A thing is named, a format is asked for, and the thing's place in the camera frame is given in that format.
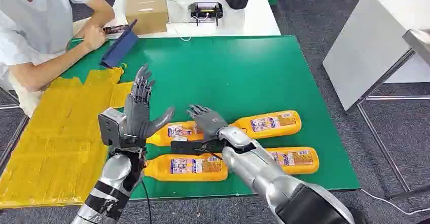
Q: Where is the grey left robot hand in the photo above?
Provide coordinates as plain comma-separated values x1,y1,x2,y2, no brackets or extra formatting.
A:
123,64,175,140

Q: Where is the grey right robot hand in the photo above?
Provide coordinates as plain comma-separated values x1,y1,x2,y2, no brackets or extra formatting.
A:
186,104,229,139

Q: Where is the person's right hand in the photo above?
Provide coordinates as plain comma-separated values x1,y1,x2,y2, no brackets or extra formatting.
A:
83,24,107,51

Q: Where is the orange detergent bottle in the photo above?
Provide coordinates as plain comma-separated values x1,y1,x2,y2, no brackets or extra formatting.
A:
264,146,320,175
144,153,229,182
231,110,302,139
146,121,203,147

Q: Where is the dark phone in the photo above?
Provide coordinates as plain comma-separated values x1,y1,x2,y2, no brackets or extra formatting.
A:
102,24,130,36

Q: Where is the blue tablet case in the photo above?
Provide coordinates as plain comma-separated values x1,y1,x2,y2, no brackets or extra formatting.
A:
100,19,139,69

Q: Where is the green table mat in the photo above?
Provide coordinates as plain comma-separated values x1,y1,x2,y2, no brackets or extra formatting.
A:
60,35,362,200

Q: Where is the cardboard box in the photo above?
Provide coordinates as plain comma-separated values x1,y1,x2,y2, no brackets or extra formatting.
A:
125,0,170,36

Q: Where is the person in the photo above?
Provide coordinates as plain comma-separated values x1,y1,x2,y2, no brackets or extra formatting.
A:
0,0,116,118

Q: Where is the yellow sheet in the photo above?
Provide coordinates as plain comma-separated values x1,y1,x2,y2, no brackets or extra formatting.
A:
0,66,134,210

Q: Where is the small white table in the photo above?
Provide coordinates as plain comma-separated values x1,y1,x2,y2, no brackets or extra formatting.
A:
107,0,281,39

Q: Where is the black handheld controller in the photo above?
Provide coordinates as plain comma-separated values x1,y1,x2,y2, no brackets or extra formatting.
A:
188,2,225,27

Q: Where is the large white table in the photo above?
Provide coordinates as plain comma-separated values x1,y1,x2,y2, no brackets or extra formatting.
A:
322,0,430,111

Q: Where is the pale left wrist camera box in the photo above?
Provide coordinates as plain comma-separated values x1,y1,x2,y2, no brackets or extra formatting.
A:
98,107,127,148

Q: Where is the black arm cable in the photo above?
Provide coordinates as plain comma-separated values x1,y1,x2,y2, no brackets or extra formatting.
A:
140,178,154,224

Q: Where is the grey metal frame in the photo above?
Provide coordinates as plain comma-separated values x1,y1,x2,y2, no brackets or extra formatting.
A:
0,87,30,173

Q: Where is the metal table frame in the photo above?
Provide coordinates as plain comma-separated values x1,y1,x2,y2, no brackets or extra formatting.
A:
356,49,430,201

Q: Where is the white floor cable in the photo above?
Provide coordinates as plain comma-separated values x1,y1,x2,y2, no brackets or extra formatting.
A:
360,188,430,216

